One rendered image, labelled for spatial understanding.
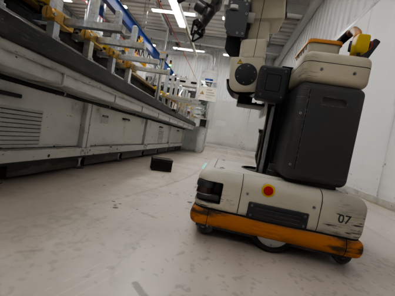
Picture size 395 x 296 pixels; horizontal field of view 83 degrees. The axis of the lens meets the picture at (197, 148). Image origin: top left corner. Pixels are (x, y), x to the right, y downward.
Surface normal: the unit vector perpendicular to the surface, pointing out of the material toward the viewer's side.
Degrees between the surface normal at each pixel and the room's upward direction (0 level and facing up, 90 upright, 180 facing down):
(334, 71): 90
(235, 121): 90
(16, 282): 0
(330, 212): 90
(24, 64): 90
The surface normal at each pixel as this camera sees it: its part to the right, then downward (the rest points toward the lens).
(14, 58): 0.98, 0.18
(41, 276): 0.18, -0.98
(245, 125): -0.13, 0.03
